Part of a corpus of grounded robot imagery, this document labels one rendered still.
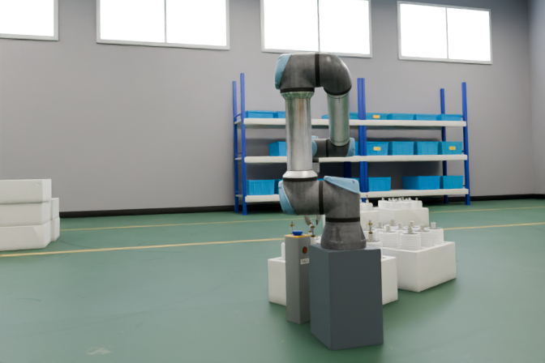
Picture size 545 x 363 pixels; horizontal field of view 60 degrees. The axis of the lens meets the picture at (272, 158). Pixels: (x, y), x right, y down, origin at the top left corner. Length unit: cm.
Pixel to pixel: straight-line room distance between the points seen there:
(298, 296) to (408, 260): 69
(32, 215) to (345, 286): 305
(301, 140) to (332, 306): 53
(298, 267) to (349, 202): 36
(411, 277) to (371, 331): 73
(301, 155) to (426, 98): 710
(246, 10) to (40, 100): 325
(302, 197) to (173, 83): 574
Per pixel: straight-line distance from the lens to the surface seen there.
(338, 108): 165
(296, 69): 153
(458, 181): 791
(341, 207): 152
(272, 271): 204
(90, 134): 704
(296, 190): 153
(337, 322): 154
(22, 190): 413
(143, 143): 700
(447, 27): 902
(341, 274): 151
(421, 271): 229
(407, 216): 472
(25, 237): 415
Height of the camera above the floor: 54
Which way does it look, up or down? 2 degrees up
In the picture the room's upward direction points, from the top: 1 degrees counter-clockwise
